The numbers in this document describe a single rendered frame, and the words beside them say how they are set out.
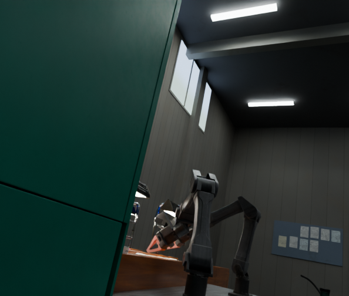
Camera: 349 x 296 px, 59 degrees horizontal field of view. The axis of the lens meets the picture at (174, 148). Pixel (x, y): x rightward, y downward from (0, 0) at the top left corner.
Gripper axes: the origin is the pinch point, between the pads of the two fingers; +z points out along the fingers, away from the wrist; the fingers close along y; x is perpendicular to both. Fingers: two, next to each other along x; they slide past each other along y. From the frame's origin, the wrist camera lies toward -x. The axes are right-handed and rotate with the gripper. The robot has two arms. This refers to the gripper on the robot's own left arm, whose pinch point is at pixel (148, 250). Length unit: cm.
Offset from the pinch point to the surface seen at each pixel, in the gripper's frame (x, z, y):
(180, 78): -392, -93, -395
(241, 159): -326, -137, -834
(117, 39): -19, -42, 84
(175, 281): 17.1, -5.4, 2.2
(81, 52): -12, -35, 92
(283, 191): -164, -180, -822
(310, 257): 22, -126, -812
